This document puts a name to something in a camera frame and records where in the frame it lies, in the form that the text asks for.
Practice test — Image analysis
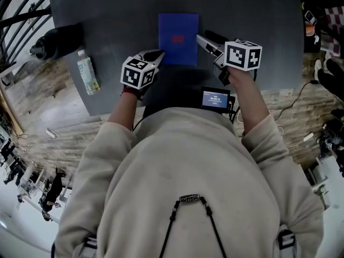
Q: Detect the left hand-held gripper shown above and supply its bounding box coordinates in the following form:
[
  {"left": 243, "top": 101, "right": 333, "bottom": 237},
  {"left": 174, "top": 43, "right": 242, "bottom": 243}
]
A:
[{"left": 120, "top": 49, "right": 166, "bottom": 99}]

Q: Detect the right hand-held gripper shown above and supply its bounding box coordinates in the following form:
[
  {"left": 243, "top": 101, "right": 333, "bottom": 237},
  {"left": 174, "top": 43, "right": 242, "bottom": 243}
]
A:
[{"left": 195, "top": 30, "right": 263, "bottom": 87}]

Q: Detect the blue book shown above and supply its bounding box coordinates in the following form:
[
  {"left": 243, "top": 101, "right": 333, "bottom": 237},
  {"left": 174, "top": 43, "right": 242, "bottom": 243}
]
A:
[{"left": 157, "top": 13, "right": 200, "bottom": 66}]

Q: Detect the person's right forearm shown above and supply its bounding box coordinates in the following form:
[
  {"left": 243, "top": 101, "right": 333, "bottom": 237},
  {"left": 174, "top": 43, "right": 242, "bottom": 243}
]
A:
[{"left": 230, "top": 68, "right": 271, "bottom": 135}]

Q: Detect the person's left forearm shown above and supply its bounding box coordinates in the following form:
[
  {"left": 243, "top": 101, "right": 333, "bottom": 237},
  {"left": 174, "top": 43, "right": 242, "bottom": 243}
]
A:
[{"left": 107, "top": 89, "right": 139, "bottom": 132}]

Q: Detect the small black display screen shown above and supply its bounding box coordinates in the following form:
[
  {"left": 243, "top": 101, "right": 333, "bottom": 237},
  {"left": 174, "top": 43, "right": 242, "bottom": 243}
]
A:
[{"left": 200, "top": 86, "right": 232, "bottom": 110}]

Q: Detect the clear plastic water bottle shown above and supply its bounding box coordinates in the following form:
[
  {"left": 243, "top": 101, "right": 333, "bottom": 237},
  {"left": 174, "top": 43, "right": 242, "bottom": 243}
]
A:
[{"left": 77, "top": 49, "right": 101, "bottom": 96}]

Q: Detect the black printed bag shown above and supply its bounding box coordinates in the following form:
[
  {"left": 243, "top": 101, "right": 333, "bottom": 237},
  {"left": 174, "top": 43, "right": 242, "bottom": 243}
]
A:
[{"left": 303, "top": 8, "right": 324, "bottom": 54}]

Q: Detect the person's beige sweatshirt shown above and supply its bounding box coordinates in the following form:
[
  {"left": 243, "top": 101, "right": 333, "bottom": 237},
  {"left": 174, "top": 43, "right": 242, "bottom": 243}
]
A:
[{"left": 55, "top": 106, "right": 326, "bottom": 258}]

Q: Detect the checkered cloth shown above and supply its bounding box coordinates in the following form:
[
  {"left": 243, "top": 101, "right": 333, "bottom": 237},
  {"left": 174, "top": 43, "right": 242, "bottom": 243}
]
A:
[{"left": 324, "top": 6, "right": 344, "bottom": 56}]

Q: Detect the black metal railing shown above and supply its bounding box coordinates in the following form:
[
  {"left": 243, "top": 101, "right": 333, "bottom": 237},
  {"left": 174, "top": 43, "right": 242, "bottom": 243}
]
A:
[{"left": 0, "top": 0, "right": 54, "bottom": 70}]

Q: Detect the black display cable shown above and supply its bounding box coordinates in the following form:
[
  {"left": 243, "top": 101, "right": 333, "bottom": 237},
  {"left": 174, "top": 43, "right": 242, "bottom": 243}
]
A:
[{"left": 227, "top": 97, "right": 244, "bottom": 124}]

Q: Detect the grey backpack strap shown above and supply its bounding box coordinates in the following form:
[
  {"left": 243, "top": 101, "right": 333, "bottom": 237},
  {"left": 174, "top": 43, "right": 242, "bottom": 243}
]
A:
[
  {"left": 276, "top": 224, "right": 298, "bottom": 258},
  {"left": 80, "top": 234, "right": 99, "bottom": 258}
]

